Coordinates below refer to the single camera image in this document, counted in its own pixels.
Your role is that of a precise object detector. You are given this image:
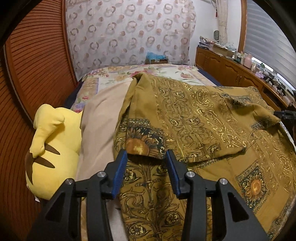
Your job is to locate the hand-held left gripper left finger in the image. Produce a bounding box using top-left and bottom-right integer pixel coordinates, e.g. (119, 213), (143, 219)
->
(26, 149), (128, 241)

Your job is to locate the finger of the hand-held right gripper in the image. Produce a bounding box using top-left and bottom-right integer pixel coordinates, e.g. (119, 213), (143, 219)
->
(273, 110), (296, 121)

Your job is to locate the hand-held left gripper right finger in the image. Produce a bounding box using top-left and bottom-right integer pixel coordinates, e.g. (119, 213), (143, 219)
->
(166, 149), (270, 241)

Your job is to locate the brown patterned shirt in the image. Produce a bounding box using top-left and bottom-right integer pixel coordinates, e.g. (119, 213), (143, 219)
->
(113, 72), (296, 241)

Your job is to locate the beige blanket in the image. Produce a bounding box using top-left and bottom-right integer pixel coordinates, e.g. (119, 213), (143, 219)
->
(75, 80), (137, 241)

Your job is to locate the pink bottle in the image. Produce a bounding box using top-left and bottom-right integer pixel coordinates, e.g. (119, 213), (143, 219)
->
(244, 52), (253, 69)

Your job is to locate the yellow plush toy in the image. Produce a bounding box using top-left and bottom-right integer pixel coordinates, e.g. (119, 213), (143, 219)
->
(24, 103), (84, 201)

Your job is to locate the wooden side cabinet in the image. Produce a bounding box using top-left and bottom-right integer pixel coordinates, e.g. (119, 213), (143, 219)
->
(195, 46), (296, 112)

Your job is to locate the flat cardboard box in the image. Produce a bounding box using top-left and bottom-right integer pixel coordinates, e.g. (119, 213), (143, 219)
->
(209, 44), (234, 57)

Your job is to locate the floral bedsheet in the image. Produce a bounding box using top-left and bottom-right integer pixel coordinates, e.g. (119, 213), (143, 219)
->
(69, 64), (223, 112)

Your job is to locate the pile of papers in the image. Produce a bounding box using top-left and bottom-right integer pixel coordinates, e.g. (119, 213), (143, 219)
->
(198, 35), (215, 49)

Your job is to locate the cream corner curtain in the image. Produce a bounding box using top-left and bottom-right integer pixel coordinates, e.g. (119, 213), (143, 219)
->
(217, 0), (230, 46)

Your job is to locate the blue plastic bag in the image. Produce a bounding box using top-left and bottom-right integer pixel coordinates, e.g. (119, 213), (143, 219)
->
(146, 51), (166, 61)

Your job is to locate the wooden louvered wardrobe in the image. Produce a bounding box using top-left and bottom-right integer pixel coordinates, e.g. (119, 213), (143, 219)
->
(0, 0), (79, 241)

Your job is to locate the sheer circle-print curtain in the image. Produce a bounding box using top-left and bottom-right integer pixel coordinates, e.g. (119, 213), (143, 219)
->
(65, 0), (197, 80)

